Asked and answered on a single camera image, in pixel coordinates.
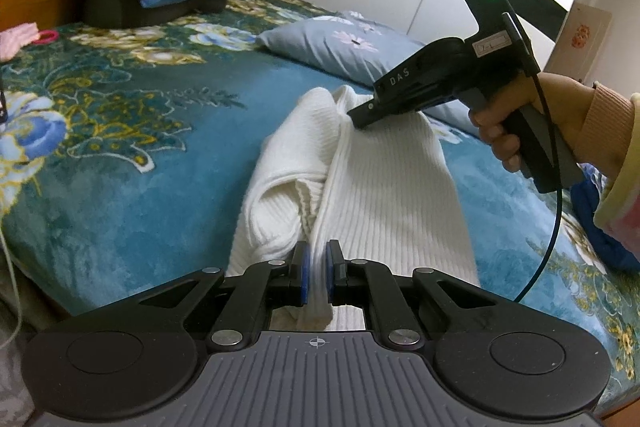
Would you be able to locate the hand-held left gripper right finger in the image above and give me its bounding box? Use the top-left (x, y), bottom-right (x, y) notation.
top-left (325, 239), bottom-right (501, 349)

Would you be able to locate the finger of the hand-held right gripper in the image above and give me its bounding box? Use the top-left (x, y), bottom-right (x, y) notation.
top-left (346, 96), bottom-right (388, 130)

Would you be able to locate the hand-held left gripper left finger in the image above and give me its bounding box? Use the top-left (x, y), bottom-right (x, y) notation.
top-left (140, 241), bottom-right (312, 350)

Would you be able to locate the white knit sweater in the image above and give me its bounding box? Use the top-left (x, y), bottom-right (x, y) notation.
top-left (225, 84), bottom-right (482, 337)

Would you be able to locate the person's right forearm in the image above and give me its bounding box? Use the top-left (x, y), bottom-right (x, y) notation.
top-left (580, 82), bottom-right (640, 233)

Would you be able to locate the person's right hand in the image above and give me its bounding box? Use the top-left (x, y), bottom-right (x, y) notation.
top-left (469, 73), bottom-right (598, 178)

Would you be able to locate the light blue daisy quilt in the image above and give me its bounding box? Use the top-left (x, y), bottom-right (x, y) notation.
top-left (256, 10), bottom-right (482, 138)

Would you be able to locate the cardboard box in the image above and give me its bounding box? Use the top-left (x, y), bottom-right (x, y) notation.
top-left (549, 1), bottom-right (614, 84)

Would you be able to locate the blue floral blanket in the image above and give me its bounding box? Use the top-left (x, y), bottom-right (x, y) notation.
top-left (0, 0), bottom-right (640, 383)

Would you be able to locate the royal blue folded garment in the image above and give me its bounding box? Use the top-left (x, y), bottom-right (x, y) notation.
top-left (569, 163), bottom-right (640, 272)

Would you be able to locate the grey patterned cloth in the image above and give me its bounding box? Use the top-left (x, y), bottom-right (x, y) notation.
top-left (0, 302), bottom-right (46, 427)

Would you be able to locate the pink knit cloth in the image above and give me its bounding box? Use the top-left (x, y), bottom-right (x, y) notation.
top-left (0, 22), bottom-right (41, 61)

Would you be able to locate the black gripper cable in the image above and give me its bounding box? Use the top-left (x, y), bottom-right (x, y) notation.
top-left (502, 9), bottom-right (563, 304)

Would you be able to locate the white charging cable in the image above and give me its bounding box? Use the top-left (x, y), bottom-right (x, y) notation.
top-left (0, 227), bottom-right (24, 350)

